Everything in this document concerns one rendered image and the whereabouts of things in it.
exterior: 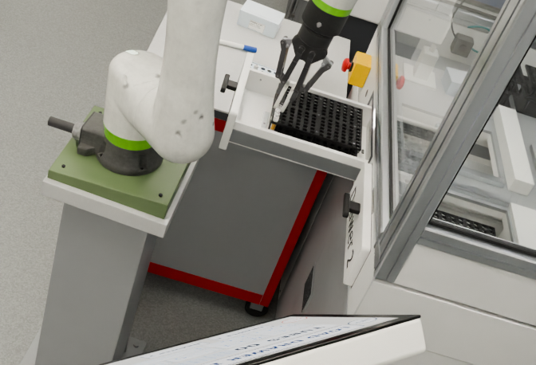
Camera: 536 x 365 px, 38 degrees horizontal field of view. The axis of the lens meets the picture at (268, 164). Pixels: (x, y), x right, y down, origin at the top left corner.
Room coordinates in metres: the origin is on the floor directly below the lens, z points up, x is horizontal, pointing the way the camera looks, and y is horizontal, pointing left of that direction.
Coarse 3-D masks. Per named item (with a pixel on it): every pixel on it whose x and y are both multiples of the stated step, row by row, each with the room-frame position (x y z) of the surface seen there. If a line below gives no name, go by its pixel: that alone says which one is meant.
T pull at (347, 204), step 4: (344, 196) 1.35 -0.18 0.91; (348, 196) 1.34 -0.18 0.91; (344, 200) 1.33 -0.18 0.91; (348, 200) 1.33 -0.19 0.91; (344, 204) 1.32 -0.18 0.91; (348, 204) 1.32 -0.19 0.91; (352, 204) 1.32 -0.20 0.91; (356, 204) 1.33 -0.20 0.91; (360, 204) 1.33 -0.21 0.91; (344, 208) 1.30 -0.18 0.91; (348, 208) 1.30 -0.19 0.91; (352, 208) 1.31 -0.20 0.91; (356, 208) 1.32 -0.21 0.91; (360, 208) 1.32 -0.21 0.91; (344, 212) 1.29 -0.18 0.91; (348, 212) 1.29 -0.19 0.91; (352, 212) 1.31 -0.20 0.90; (356, 212) 1.31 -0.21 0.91; (344, 216) 1.28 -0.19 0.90; (348, 216) 1.29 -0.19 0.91
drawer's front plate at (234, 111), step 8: (248, 56) 1.72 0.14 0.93; (248, 64) 1.69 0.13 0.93; (248, 72) 1.65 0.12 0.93; (240, 80) 1.60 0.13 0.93; (240, 88) 1.57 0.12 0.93; (240, 96) 1.54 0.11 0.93; (232, 104) 1.49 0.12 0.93; (232, 112) 1.47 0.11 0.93; (232, 120) 1.46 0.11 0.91; (224, 128) 1.50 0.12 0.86; (232, 128) 1.46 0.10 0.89; (224, 136) 1.46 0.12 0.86; (224, 144) 1.46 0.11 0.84
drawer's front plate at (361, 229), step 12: (360, 180) 1.43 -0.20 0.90; (360, 192) 1.38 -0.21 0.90; (360, 216) 1.30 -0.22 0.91; (348, 228) 1.34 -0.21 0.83; (360, 228) 1.26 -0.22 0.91; (360, 240) 1.22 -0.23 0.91; (348, 252) 1.26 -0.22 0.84; (360, 252) 1.18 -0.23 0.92; (348, 264) 1.22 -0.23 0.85; (360, 264) 1.18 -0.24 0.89; (348, 276) 1.18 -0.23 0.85
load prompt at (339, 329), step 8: (336, 328) 0.74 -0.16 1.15; (344, 328) 0.74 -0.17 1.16; (352, 328) 0.73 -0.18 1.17; (304, 336) 0.71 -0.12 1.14; (312, 336) 0.71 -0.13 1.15; (320, 336) 0.70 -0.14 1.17; (272, 344) 0.69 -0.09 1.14; (280, 344) 0.68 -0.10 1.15; (288, 344) 0.68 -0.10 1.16; (296, 344) 0.67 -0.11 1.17; (248, 352) 0.65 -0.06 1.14; (256, 352) 0.65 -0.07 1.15; (264, 352) 0.64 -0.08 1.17; (216, 360) 0.63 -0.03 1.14; (224, 360) 0.62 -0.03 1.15; (232, 360) 0.62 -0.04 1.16; (240, 360) 0.61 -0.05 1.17
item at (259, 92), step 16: (256, 80) 1.72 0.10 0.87; (272, 80) 1.73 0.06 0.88; (256, 96) 1.71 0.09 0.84; (272, 96) 1.73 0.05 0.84; (336, 96) 1.75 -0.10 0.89; (240, 112) 1.61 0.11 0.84; (256, 112) 1.64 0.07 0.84; (368, 112) 1.75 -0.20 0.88; (240, 128) 1.48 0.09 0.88; (256, 128) 1.49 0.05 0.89; (368, 128) 1.72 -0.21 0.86; (240, 144) 1.49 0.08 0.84; (256, 144) 1.49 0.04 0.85; (272, 144) 1.49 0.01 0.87; (288, 144) 1.50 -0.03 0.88; (304, 144) 1.50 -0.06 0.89; (368, 144) 1.65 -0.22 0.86; (304, 160) 1.50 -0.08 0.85; (320, 160) 1.50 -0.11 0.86; (336, 160) 1.51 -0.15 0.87; (352, 160) 1.51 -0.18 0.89; (352, 176) 1.51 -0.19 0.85
